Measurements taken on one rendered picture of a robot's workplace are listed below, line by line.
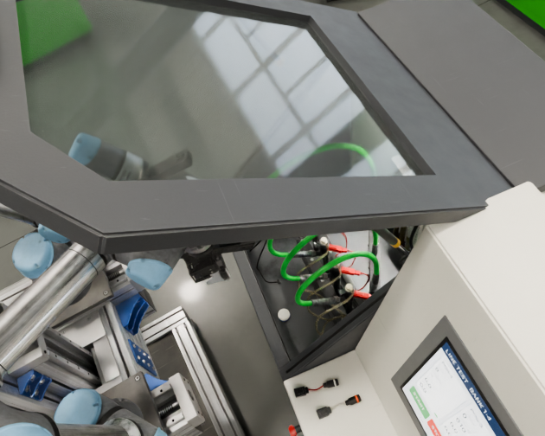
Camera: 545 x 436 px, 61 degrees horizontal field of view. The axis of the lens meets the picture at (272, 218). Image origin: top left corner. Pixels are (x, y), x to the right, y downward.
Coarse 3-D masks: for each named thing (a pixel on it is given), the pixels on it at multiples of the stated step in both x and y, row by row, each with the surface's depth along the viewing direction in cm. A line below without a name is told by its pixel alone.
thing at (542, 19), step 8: (504, 0) 347; (512, 0) 334; (520, 0) 327; (528, 0) 321; (536, 0) 314; (544, 0) 308; (512, 8) 343; (520, 8) 331; (528, 8) 324; (536, 8) 317; (544, 8) 311; (520, 16) 339; (528, 16) 328; (536, 16) 320; (544, 16) 314; (536, 24) 328; (544, 24) 317; (544, 32) 325
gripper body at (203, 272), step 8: (208, 248) 100; (184, 256) 102; (192, 256) 101; (200, 256) 101; (208, 256) 105; (216, 256) 106; (192, 264) 105; (200, 264) 106; (208, 264) 105; (216, 264) 106; (224, 264) 107; (192, 272) 105; (200, 272) 106; (208, 272) 109; (200, 280) 109
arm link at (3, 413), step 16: (0, 416) 66; (16, 416) 67; (32, 416) 71; (48, 416) 75; (112, 416) 104; (128, 416) 105; (0, 432) 63; (16, 432) 64; (32, 432) 65; (48, 432) 68; (64, 432) 77; (80, 432) 82; (96, 432) 86; (112, 432) 91; (128, 432) 97; (144, 432) 100; (160, 432) 103
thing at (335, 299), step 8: (344, 256) 108; (352, 256) 108; (360, 256) 110; (368, 256) 111; (328, 264) 108; (336, 264) 108; (376, 264) 117; (320, 272) 109; (376, 272) 121; (312, 280) 110; (376, 280) 125; (304, 288) 112; (296, 296) 115; (336, 296) 127; (304, 304) 120; (312, 304) 122; (320, 304) 123; (328, 304) 125; (336, 304) 127
